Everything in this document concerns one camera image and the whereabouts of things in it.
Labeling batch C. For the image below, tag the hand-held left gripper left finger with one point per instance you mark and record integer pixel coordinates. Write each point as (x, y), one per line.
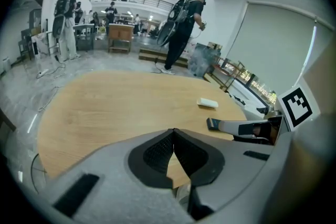
(105, 191)

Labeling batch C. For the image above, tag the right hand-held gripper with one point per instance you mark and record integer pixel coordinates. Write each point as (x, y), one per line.
(296, 110)

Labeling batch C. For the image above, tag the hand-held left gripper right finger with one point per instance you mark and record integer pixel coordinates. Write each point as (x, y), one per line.
(236, 165)

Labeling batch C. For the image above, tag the dark blue box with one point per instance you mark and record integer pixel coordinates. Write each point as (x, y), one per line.
(213, 124)

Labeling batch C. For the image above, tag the white cylindrical roll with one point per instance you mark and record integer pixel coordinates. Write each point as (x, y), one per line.
(207, 102)

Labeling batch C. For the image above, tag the oval wooden table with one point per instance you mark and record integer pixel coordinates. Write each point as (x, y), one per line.
(118, 112)

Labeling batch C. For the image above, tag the plastic wrapped grey panel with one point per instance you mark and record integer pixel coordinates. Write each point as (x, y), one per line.
(203, 59)

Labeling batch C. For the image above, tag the white roller blind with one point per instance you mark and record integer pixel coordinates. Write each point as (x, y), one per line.
(275, 47)

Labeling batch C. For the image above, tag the wooden step platform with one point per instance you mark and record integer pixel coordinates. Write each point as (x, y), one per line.
(152, 53)

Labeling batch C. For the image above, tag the white power strip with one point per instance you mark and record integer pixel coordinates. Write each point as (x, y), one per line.
(42, 73)

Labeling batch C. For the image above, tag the wooden cabinet with white top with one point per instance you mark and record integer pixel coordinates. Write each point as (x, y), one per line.
(120, 34)

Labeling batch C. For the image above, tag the black mezzanine railing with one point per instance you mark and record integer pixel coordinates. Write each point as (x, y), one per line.
(136, 0)

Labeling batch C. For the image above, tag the wooden frame shelf rack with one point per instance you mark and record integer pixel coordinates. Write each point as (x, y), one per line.
(225, 73)

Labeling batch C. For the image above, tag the black frame work table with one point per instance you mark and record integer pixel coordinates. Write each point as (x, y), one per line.
(84, 36)

